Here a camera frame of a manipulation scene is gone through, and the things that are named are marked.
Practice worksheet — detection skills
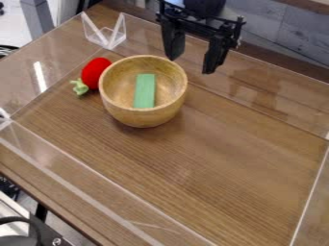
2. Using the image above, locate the red plush strawberry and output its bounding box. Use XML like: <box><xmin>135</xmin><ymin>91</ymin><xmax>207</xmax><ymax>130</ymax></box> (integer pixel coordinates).
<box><xmin>71</xmin><ymin>57</ymin><xmax>112</xmax><ymax>96</ymax></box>

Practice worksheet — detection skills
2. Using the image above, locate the clear acrylic corner bracket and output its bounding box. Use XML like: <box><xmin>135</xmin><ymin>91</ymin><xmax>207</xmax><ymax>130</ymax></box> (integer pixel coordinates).
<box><xmin>81</xmin><ymin>12</ymin><xmax>125</xmax><ymax>50</ymax></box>

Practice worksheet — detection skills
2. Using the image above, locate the grey post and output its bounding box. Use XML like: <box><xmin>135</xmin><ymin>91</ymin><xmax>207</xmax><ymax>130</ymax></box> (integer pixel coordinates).
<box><xmin>18</xmin><ymin>0</ymin><xmax>53</xmax><ymax>39</ymax></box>

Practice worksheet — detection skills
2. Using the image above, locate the black metal table bracket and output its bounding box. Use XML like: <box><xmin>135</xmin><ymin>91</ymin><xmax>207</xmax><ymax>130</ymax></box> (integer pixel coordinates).
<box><xmin>30</xmin><ymin>217</ymin><xmax>75</xmax><ymax>246</ymax></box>

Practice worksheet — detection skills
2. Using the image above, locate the green rectangular block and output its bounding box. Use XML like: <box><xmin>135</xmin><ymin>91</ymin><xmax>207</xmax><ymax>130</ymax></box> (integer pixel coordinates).
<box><xmin>133</xmin><ymin>74</ymin><xmax>155</xmax><ymax>109</ymax></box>

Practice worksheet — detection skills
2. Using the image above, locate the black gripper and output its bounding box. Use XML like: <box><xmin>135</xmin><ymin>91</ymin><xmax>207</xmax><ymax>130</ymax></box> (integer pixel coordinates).
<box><xmin>156</xmin><ymin>0</ymin><xmax>247</xmax><ymax>74</ymax></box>

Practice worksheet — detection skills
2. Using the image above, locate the wooden bowl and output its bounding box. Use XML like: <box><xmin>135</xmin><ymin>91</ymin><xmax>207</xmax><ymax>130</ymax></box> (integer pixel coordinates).
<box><xmin>99</xmin><ymin>55</ymin><xmax>187</xmax><ymax>128</ymax></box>

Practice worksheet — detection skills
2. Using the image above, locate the black cable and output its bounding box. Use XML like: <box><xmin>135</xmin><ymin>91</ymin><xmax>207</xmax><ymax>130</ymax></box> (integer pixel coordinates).
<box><xmin>0</xmin><ymin>215</ymin><xmax>44</xmax><ymax>246</ymax></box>

